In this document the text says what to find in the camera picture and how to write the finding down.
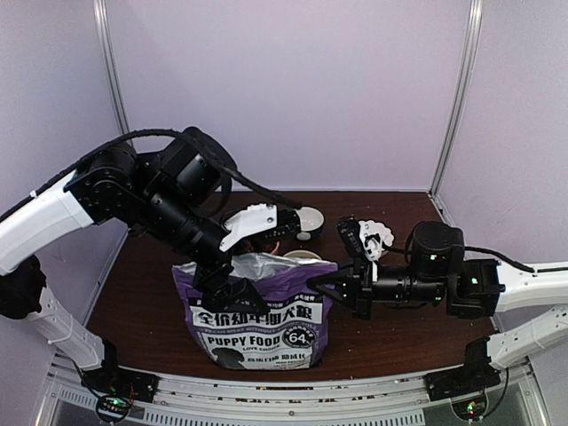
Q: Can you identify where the front aluminium rail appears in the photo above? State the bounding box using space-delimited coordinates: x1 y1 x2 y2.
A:
43 370 540 426

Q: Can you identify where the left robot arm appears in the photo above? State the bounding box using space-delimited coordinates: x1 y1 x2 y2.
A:
1 127 276 394

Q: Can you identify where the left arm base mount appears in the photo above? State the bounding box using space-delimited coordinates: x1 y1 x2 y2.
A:
76 338 159 425

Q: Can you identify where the right aluminium frame post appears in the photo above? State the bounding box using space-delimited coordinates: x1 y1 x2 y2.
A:
429 0 484 198

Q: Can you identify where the cream cat-ear bowl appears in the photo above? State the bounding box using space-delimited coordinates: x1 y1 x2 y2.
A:
283 249 321 260

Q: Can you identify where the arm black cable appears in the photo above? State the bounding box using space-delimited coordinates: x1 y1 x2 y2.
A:
0 128 305 223
390 233 536 274

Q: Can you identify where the left aluminium frame post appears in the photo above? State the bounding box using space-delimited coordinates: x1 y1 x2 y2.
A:
92 0 130 134

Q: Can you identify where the purple pet food bag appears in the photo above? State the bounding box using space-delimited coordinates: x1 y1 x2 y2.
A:
172 253 338 370

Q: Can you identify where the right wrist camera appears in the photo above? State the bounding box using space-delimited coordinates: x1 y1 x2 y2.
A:
336 216 376 262

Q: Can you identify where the white scalloped bowl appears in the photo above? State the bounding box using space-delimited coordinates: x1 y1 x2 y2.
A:
359 220 394 261

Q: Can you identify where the aluminium frame post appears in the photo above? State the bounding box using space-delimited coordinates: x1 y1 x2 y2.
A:
92 0 130 134
429 0 484 198

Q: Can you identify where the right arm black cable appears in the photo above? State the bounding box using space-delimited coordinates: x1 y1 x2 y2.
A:
390 233 536 274

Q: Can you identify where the pink cat-ear bowl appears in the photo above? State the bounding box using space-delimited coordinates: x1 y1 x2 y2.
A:
235 238 280 256

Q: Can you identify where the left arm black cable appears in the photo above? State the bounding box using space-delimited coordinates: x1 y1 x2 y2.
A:
0 128 305 223

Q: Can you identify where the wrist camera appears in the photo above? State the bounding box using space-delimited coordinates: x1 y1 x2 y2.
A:
219 203 301 253
336 216 376 262

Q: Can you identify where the dark blue ceramic bowl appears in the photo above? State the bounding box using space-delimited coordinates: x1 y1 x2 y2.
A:
296 206 325 241

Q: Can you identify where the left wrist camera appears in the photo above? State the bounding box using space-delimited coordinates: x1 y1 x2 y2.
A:
219 203 301 253

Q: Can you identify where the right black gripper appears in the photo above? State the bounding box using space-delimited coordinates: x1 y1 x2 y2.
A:
307 256 447 322

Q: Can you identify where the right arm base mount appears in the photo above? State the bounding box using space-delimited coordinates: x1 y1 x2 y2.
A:
424 337 501 423

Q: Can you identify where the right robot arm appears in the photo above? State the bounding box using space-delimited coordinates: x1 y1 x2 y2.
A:
308 217 567 392

